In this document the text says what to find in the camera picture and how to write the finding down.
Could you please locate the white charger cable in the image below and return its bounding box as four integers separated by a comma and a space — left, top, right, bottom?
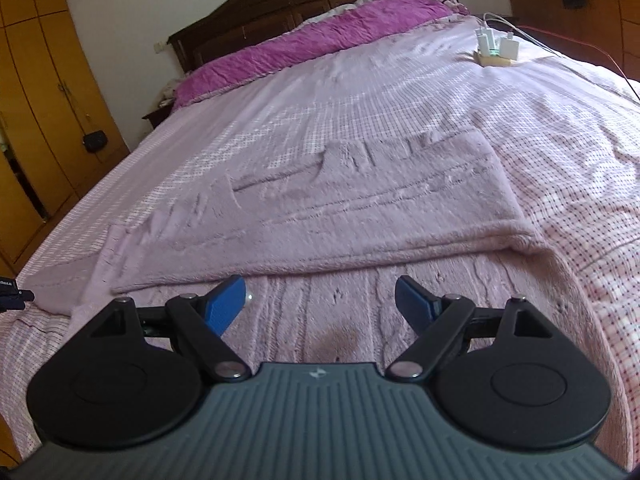
482, 12, 566, 59

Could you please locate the lilac knitted cardigan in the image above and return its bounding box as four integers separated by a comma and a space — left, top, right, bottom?
26, 130, 632, 465

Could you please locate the orange wooden wardrobe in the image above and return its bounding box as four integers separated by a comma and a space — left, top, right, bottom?
1, 0, 128, 274

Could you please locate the power strip with white chargers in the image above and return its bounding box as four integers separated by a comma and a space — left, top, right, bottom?
473, 27, 520, 67

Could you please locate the small black hanging bag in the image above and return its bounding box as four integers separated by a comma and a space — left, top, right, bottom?
82, 130, 108, 154

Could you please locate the wooden side cabinet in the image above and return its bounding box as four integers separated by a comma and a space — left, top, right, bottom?
510, 0, 640, 80

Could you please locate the dark wooden nightstand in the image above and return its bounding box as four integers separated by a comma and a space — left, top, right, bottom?
143, 104, 172, 129

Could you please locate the dark wooden headboard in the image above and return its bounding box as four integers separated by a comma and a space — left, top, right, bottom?
167, 0, 459, 74

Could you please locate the magenta crinkled pillow cover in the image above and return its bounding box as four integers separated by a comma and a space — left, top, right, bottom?
174, 0, 469, 110

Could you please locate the pink checked bedspread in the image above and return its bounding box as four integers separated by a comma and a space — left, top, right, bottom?
1, 18, 639, 468

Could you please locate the red cable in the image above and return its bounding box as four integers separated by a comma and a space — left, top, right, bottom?
514, 23, 640, 101

